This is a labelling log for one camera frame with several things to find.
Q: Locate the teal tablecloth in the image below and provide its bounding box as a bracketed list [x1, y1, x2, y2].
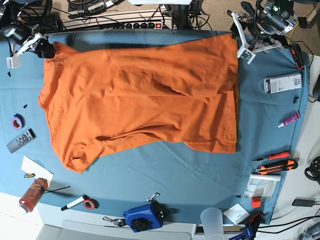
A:
[0, 41, 309, 224]

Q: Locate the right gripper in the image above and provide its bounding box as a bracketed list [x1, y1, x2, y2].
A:
[3, 24, 56, 59]

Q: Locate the purple tape roll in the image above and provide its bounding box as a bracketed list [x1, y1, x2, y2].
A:
[11, 113, 25, 130]

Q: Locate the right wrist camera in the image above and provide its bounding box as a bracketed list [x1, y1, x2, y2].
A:
[6, 56, 21, 69]

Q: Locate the clear bit set case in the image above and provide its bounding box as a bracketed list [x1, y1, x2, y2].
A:
[263, 73, 303, 95]

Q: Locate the blue clamp device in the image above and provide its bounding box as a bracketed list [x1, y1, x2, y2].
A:
[122, 202, 170, 233]

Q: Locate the white marker pen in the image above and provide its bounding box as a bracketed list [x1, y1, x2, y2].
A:
[61, 195, 88, 211]

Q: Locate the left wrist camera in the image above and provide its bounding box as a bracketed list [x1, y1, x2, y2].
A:
[237, 48, 256, 65]

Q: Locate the red tape roll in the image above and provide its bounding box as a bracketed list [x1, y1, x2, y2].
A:
[83, 198, 99, 210]

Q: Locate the translucent plastic cup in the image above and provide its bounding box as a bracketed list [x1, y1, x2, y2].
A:
[200, 207, 224, 240]

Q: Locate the small AA battery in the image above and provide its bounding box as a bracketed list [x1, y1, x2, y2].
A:
[24, 173, 36, 178]

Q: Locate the white paper card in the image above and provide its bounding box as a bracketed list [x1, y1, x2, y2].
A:
[20, 155, 54, 187]

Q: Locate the orange black screwdriver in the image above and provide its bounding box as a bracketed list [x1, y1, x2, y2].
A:
[252, 151, 291, 162]

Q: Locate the white booklet card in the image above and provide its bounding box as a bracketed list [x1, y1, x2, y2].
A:
[223, 203, 250, 225]

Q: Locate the black cable tie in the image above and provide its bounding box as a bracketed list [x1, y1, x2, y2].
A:
[44, 186, 71, 194]

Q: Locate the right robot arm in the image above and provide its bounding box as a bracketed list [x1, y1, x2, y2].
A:
[0, 0, 56, 60]

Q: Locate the small orange block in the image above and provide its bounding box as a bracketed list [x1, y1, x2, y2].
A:
[250, 196, 262, 209]

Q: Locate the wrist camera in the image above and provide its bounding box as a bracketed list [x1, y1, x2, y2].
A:
[6, 56, 21, 69]
[237, 48, 256, 65]

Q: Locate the blue bar clamp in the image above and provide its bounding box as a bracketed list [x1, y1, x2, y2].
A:
[229, 212, 263, 240]

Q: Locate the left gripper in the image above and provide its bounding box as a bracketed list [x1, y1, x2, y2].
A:
[225, 8, 287, 54]

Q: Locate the red drink can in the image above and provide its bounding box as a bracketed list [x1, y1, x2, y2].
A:
[19, 178, 48, 214]

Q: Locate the white power strip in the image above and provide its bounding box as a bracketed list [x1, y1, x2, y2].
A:
[63, 11, 176, 31]

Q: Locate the black round device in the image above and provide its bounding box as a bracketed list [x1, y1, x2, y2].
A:
[304, 156, 320, 185]

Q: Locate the orange black tool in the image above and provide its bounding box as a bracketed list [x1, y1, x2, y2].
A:
[289, 43, 305, 70]

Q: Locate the orange t-shirt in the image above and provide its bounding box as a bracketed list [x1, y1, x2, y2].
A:
[38, 34, 239, 173]

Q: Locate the clear plastic packet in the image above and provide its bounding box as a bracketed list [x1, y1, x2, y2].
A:
[244, 174, 281, 198]

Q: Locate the black power adapter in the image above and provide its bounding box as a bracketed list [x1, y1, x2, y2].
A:
[291, 198, 316, 208]

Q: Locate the orange black utility knife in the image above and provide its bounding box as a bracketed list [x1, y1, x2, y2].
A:
[255, 159, 298, 175]

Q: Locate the purple glue tube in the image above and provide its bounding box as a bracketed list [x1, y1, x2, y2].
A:
[277, 111, 301, 128]

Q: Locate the grey remote control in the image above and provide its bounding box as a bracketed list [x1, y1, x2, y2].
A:
[7, 128, 36, 154]

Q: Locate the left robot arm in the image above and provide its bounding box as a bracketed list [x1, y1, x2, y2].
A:
[225, 0, 298, 57]

